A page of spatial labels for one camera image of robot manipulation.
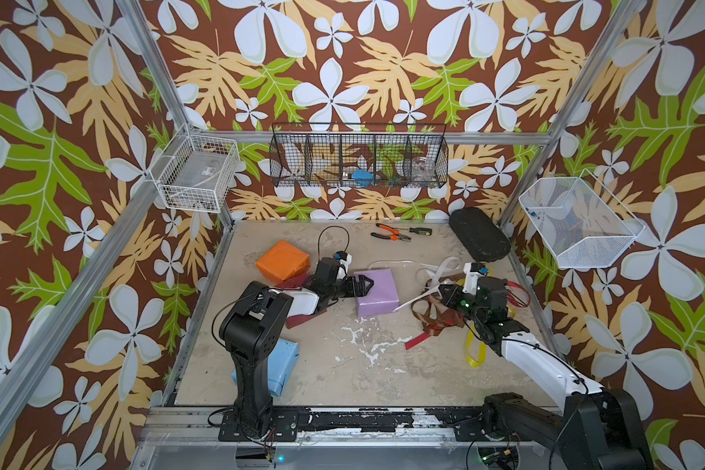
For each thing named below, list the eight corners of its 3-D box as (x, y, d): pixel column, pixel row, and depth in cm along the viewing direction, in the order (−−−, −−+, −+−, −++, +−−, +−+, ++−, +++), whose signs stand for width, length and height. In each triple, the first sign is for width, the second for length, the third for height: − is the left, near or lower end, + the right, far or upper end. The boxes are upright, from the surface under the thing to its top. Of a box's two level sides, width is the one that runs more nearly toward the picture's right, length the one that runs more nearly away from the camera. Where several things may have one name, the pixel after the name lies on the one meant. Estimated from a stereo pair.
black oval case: (477, 266, 109) (483, 255, 104) (443, 221, 124) (447, 210, 118) (509, 256, 112) (516, 245, 106) (471, 213, 127) (477, 202, 121)
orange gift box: (259, 274, 107) (253, 262, 101) (281, 251, 113) (277, 238, 107) (291, 293, 101) (287, 281, 95) (313, 268, 108) (310, 256, 102)
